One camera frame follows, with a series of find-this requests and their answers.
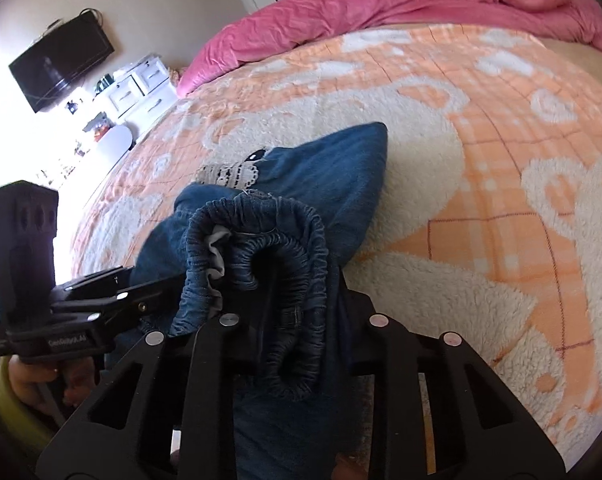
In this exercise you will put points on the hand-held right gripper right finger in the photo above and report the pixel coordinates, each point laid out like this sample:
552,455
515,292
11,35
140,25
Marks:
376,340

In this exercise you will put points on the pink duvet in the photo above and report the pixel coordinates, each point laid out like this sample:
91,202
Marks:
331,5

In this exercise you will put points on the white drawer cabinet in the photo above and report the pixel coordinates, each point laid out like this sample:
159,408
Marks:
141,85

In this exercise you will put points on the person's left forearm yellow sleeve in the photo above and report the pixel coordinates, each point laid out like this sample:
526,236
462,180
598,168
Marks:
6,420

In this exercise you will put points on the orange white printed blanket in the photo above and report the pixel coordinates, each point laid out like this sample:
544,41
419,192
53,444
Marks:
481,160

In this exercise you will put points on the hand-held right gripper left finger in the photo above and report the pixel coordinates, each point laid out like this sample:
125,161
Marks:
221,340

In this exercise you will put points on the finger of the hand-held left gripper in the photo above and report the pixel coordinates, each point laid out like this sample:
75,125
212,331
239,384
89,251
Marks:
146,292
101,277

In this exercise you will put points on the person's left hand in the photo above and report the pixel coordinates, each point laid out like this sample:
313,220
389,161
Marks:
26,380

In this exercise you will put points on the white round chair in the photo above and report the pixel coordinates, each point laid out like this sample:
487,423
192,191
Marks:
113,142

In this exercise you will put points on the black television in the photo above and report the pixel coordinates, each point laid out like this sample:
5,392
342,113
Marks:
61,60

